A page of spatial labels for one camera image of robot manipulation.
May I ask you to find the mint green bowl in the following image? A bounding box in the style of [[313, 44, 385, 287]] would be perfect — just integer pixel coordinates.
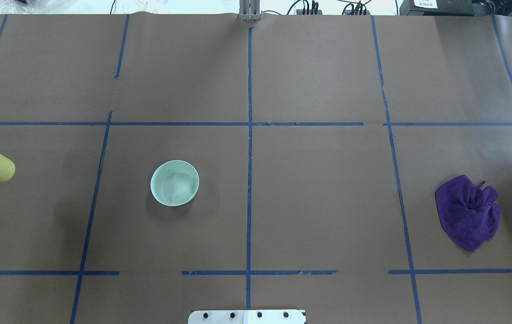
[[150, 160, 200, 207]]

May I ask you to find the black electronics box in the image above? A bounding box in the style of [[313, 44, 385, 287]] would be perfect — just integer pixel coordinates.
[[399, 0, 512, 17]]

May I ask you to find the purple cloth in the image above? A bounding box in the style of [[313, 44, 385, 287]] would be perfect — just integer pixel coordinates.
[[435, 175, 502, 253]]

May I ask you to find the aluminium frame post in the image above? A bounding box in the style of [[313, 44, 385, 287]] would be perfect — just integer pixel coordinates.
[[238, 0, 261, 21]]

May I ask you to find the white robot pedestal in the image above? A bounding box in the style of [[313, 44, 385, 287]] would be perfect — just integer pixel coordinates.
[[188, 309, 307, 324]]

